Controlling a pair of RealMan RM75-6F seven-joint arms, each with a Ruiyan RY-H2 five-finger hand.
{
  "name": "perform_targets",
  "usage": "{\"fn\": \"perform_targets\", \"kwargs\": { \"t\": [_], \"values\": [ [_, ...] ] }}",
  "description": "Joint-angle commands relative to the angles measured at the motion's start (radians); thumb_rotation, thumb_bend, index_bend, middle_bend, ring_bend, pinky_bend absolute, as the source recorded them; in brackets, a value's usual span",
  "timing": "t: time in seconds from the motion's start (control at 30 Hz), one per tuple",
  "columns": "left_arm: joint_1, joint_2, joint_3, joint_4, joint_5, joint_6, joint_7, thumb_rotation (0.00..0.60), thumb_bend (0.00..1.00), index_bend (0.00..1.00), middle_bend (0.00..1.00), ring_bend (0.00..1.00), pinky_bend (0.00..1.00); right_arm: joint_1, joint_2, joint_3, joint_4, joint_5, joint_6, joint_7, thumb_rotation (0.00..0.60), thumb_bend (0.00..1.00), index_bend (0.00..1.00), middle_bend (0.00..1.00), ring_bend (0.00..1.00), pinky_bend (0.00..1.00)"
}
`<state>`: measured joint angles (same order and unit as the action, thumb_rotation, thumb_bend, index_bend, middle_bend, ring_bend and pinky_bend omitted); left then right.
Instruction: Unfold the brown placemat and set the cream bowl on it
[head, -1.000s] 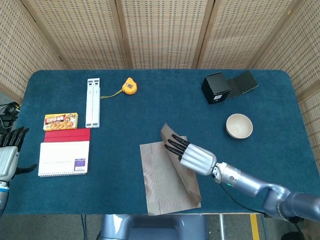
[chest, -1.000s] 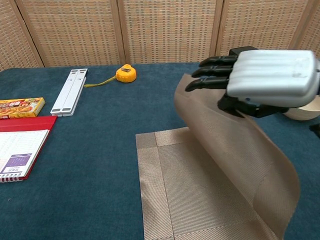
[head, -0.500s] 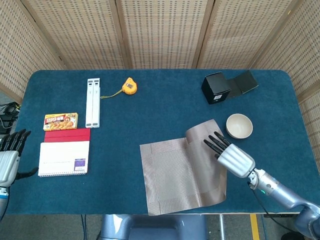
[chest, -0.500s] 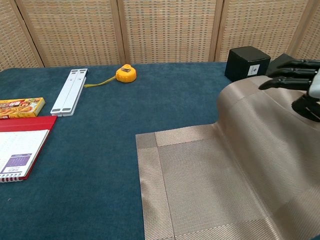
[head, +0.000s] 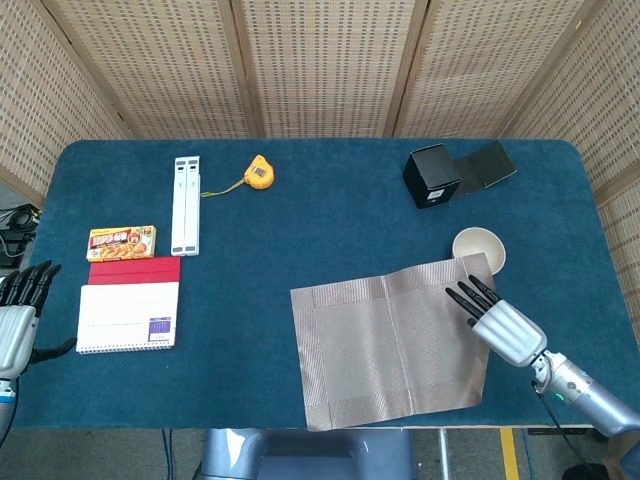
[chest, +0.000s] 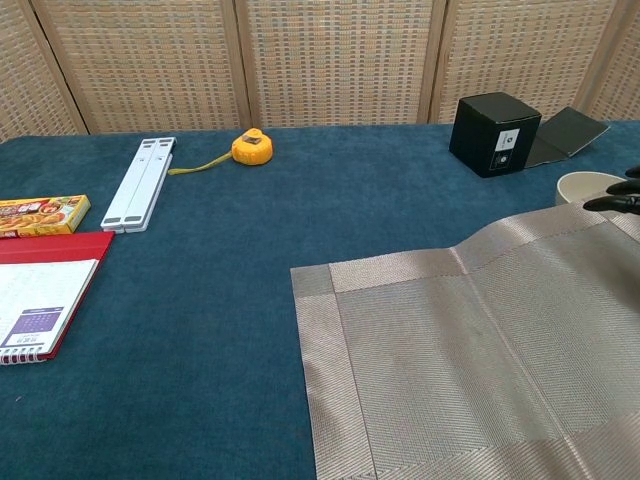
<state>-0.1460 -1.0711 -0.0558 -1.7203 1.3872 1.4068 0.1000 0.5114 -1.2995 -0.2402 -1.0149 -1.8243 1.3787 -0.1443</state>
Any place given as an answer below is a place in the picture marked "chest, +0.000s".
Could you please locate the yellow curry roux box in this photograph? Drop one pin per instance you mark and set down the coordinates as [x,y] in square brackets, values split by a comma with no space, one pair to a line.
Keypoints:
[40,215]

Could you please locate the white folding laptop stand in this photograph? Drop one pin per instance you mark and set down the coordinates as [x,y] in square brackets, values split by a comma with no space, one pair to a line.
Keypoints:
[140,185]

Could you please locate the grey-brown woven placemat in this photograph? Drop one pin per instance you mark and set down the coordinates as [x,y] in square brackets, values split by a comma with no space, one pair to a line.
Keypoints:
[450,350]

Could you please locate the black folded card flap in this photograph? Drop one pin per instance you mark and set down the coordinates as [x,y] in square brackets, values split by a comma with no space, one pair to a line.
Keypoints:
[570,132]

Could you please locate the black cube box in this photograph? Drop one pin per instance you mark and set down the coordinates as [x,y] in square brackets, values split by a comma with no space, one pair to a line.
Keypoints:
[480,130]

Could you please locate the yellow tape measure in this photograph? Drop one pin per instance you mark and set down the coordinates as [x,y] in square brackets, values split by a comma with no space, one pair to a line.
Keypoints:
[252,149]

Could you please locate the blue felt table cover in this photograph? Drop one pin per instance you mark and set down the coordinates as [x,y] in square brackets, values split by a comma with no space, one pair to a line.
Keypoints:
[250,225]

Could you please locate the red spiral notebook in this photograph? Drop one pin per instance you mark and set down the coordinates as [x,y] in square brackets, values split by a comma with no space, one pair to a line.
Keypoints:
[60,245]

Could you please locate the cream round bowl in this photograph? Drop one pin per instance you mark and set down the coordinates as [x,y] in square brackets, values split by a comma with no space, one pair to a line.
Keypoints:
[580,187]

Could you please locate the woven bamboo screen panel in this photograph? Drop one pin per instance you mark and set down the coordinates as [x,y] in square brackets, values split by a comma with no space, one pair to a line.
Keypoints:
[520,50]
[340,60]
[145,65]
[25,75]
[625,65]

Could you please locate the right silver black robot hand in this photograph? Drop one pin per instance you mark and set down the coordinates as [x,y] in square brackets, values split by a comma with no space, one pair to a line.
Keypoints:
[620,200]

